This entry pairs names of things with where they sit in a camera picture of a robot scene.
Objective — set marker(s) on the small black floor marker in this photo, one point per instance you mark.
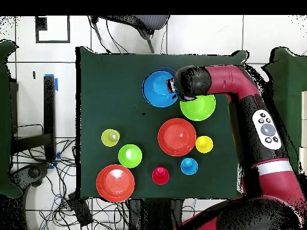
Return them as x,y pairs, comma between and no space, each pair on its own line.
34,75

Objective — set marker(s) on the black square frame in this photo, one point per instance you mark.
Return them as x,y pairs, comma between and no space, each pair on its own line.
41,24

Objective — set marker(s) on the black metal stand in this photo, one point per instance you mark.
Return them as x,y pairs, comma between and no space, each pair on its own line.
49,107

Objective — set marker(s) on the large light blue bowl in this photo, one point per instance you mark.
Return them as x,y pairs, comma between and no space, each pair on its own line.
156,91

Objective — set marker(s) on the blue tape strip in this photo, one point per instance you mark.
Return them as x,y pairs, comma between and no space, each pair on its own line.
56,85
57,157

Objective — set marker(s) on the black power strip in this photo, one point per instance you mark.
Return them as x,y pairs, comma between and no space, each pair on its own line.
80,210

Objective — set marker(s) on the large green bowl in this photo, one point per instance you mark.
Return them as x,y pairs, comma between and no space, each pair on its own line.
199,109

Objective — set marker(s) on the small green bowl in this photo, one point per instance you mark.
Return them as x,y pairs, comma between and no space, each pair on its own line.
130,156

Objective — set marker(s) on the green table cloth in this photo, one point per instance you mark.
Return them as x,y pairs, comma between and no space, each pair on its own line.
287,71
4,119

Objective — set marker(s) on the opaque yellow cup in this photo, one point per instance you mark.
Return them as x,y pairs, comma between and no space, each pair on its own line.
204,144

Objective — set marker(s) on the dark green tablecloth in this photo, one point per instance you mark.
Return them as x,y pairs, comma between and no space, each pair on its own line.
108,71

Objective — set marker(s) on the translucent yellow cup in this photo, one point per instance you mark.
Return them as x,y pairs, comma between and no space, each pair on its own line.
110,137

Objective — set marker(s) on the grey office chair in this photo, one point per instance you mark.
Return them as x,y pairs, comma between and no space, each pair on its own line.
148,21

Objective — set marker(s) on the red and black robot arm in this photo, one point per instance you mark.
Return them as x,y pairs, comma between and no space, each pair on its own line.
263,143

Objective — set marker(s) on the light blue cup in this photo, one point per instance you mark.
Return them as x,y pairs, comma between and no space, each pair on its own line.
189,166

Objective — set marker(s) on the black chair base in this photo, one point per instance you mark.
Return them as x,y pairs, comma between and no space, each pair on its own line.
31,173

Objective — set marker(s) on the red cup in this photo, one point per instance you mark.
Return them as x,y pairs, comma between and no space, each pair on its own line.
160,176

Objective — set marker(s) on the orange bowl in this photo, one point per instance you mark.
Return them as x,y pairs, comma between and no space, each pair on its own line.
177,137
115,183

